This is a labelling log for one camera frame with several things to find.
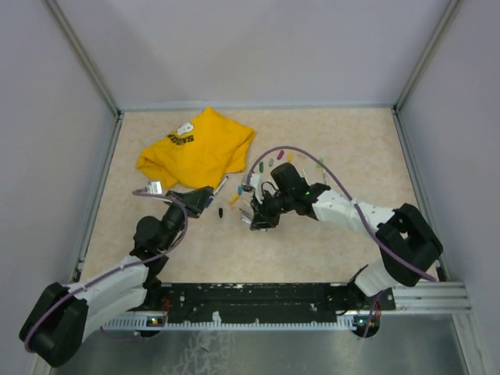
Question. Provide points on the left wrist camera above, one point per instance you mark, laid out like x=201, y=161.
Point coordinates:
x=154, y=187

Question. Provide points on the blue cap whiteboard marker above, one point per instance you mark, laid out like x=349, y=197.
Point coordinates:
x=246, y=217

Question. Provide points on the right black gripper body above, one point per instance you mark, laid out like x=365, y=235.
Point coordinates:
x=270, y=209

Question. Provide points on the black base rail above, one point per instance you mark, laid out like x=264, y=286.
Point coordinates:
x=264, y=307

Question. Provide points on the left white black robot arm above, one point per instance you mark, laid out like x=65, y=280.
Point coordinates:
x=65, y=315

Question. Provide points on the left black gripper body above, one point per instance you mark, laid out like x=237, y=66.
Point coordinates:
x=192, y=209

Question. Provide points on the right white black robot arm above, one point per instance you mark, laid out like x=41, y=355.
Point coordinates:
x=408, y=245

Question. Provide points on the navy cap white marker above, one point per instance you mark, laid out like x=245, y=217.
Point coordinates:
x=221, y=184

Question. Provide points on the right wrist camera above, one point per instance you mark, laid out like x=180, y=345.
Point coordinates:
x=252, y=182

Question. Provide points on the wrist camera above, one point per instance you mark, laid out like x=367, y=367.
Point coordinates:
x=154, y=187
x=252, y=182

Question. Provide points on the yellow printed t-shirt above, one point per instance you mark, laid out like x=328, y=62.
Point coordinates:
x=199, y=153

